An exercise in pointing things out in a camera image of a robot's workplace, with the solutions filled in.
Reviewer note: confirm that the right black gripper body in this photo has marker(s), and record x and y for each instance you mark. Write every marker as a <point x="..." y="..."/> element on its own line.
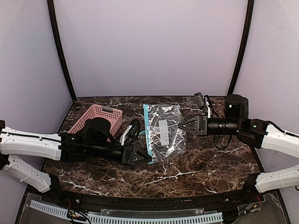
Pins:
<point x="202" y="125"/>

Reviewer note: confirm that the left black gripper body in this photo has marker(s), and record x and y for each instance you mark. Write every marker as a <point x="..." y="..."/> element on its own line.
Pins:
<point x="127" y="154"/>

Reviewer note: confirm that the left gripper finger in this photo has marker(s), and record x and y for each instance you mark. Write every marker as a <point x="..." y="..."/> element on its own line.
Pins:
<point x="137" y="161"/>
<point x="141" y="154"/>

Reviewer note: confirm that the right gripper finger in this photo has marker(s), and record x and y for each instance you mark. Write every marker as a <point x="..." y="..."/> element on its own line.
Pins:
<point x="192" y="130"/>
<point x="190" y="123"/>

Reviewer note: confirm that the pink perforated plastic basket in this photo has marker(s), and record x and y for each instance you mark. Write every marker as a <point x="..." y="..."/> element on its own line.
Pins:
<point x="98" y="125"/>

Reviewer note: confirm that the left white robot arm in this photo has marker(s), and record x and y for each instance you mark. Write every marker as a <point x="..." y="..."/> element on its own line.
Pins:
<point x="63" y="147"/>

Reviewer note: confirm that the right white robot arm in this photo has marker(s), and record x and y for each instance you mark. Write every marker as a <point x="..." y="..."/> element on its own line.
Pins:
<point x="255" y="133"/>

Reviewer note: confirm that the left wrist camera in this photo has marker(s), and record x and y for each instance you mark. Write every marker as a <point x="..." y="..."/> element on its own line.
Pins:
<point x="131" y="132"/>

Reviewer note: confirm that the white slotted cable duct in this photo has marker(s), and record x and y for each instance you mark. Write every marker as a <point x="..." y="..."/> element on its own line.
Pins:
<point x="126" y="217"/>

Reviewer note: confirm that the black front table rail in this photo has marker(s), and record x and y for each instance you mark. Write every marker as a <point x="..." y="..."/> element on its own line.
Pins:
<point x="226" y="202"/>

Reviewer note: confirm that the right black frame post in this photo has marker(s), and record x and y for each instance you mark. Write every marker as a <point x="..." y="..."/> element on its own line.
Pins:
<point x="242" y="48"/>

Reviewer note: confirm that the black frame post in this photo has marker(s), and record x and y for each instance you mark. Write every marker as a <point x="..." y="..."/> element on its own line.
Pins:
<point x="59" y="49"/>
<point x="242" y="48"/>

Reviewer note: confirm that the left black frame post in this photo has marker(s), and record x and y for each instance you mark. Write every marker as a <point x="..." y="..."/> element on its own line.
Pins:
<point x="59" y="49"/>

